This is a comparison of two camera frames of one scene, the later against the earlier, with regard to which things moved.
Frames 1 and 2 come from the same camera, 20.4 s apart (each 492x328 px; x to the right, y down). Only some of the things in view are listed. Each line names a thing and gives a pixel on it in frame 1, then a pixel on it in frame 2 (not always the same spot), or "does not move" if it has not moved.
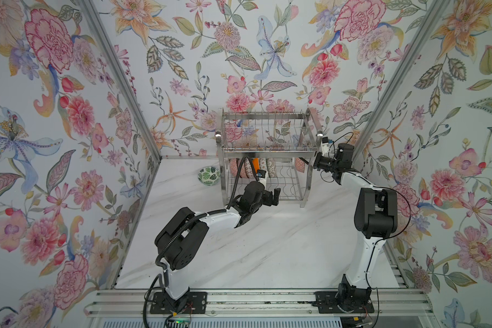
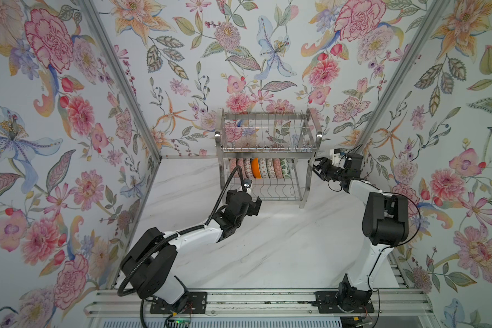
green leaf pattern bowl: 208,175 -> 285,169
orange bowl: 256,164 does not move
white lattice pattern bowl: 271,165 does not move
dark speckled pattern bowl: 299,165 -> 278,167
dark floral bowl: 234,166 does not move
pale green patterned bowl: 263,165 does not move
